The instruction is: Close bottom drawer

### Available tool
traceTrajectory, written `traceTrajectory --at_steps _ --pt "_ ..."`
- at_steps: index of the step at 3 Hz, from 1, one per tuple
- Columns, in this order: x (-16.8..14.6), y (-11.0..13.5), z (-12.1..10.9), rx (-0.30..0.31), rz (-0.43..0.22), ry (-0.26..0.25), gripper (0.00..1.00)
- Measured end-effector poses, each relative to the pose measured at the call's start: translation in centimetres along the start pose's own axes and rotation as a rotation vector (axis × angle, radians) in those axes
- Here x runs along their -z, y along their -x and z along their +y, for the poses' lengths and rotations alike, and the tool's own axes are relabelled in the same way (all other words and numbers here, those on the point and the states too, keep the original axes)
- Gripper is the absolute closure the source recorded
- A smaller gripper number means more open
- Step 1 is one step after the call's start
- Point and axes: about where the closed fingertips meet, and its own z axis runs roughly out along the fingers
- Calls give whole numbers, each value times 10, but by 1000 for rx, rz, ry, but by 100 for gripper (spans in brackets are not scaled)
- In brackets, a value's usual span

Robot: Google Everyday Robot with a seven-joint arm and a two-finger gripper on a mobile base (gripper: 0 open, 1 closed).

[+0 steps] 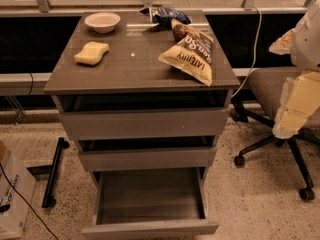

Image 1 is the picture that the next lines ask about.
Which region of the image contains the blue chip bag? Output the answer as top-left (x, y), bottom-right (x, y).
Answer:
top-left (140, 7), bottom-right (191, 26)

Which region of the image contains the grey top drawer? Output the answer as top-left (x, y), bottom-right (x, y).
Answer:
top-left (56, 92), bottom-right (228, 141)

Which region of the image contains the grey middle drawer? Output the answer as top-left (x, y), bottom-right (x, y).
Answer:
top-left (79, 136), bottom-right (216, 171)

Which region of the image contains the white cardboard box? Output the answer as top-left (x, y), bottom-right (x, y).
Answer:
top-left (0, 142), bottom-right (36, 240)

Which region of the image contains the grey bottom drawer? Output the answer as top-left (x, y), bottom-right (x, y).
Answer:
top-left (82, 168), bottom-right (218, 240)

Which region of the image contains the grey drawer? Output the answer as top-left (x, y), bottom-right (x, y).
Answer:
top-left (82, 168), bottom-right (218, 240)
top-left (56, 92), bottom-right (228, 141)
top-left (79, 136), bottom-right (216, 171)

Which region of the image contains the grey drawer cabinet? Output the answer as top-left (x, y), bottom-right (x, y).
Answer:
top-left (44, 12), bottom-right (239, 184)

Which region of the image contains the white cable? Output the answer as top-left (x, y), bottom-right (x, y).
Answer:
top-left (231, 6), bottom-right (263, 99)

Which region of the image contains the yellow brown chip bag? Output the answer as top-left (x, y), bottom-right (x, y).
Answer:
top-left (158, 19), bottom-right (214, 86)

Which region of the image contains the grey office chair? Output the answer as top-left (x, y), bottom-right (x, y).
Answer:
top-left (232, 67), bottom-right (320, 201)

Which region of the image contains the black cable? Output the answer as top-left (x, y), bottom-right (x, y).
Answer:
top-left (0, 162), bottom-right (60, 240)

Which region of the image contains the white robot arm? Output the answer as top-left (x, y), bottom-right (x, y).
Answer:
top-left (269, 0), bottom-right (320, 139)

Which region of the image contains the black metal bar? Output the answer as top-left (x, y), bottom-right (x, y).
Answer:
top-left (42, 137), bottom-right (69, 208)

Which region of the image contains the white bowl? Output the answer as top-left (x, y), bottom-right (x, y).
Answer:
top-left (85, 12), bottom-right (121, 34)

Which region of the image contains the yellow sponge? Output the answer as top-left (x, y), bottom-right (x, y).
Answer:
top-left (74, 42), bottom-right (109, 66)

